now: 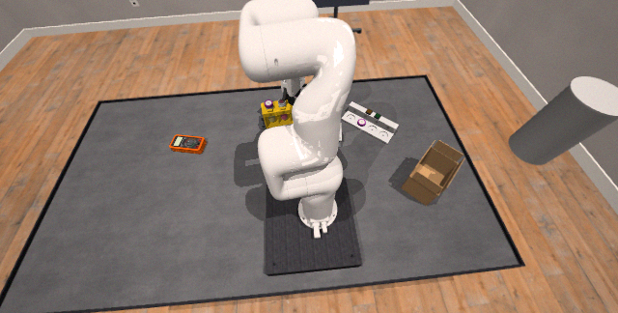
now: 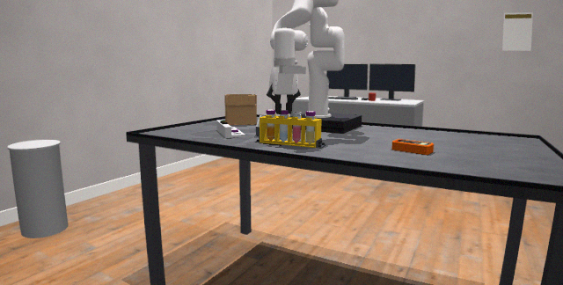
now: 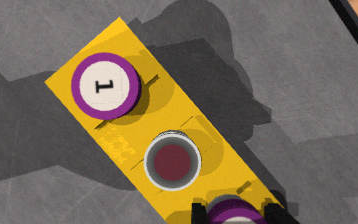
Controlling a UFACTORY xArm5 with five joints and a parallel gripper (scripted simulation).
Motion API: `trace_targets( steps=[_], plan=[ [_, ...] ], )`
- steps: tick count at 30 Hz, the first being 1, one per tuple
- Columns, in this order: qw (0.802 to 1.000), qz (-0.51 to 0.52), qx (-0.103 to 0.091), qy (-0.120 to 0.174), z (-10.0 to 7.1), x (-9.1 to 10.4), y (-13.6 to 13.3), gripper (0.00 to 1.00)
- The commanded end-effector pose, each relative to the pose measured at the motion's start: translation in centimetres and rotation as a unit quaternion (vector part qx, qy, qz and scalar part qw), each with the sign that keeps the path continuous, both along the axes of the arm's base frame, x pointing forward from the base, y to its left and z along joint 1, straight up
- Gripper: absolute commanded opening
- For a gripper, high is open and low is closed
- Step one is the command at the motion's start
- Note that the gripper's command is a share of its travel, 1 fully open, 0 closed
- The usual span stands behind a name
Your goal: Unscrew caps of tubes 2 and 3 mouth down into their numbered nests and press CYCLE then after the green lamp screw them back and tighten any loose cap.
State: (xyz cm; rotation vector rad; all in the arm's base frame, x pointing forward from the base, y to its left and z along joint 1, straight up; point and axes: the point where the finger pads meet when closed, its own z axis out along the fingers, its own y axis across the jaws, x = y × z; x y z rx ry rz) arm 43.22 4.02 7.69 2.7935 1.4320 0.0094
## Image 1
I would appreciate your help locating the brown cardboard box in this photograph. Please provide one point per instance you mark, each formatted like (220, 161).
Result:
(433, 173)

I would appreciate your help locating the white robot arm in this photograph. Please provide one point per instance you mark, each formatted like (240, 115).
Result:
(300, 159)

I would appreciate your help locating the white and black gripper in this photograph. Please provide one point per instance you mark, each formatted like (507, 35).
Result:
(291, 88)

